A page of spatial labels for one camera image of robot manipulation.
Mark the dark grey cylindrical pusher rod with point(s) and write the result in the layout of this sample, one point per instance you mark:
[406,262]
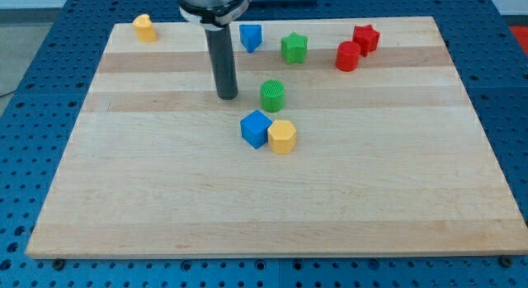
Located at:
[222,62]

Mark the green cylinder block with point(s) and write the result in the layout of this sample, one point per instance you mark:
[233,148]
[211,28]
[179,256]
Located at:
[272,96]

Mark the blue triangle block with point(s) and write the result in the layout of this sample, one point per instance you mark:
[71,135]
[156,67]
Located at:
[250,36]

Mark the green star block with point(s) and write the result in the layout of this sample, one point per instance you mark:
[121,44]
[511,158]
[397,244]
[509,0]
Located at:
[293,48]

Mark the yellow heart block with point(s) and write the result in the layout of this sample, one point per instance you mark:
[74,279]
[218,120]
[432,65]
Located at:
[144,29]

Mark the blue cube block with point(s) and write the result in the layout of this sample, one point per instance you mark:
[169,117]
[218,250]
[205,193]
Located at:
[254,128]

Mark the yellow hexagon block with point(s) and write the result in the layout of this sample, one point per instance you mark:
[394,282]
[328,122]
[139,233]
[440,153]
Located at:
[282,136]

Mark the red cylinder block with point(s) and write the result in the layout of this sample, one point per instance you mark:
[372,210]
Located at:
[348,54]

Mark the red star block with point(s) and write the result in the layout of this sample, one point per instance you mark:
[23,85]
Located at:
[367,37]

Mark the light wooden board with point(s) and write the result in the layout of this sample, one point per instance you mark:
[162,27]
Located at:
[390,159]

